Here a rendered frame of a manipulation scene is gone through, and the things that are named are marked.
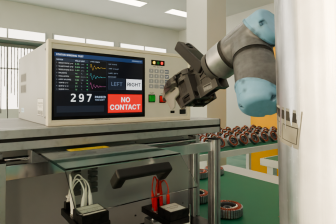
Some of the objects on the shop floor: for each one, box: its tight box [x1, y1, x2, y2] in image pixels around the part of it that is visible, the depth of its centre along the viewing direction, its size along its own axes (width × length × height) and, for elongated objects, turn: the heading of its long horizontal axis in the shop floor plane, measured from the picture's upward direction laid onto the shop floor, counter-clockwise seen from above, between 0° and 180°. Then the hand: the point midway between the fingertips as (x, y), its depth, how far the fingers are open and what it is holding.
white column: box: [187, 0, 227, 169], centre depth 494 cm, size 50×45×330 cm
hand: (166, 96), depth 79 cm, fingers closed
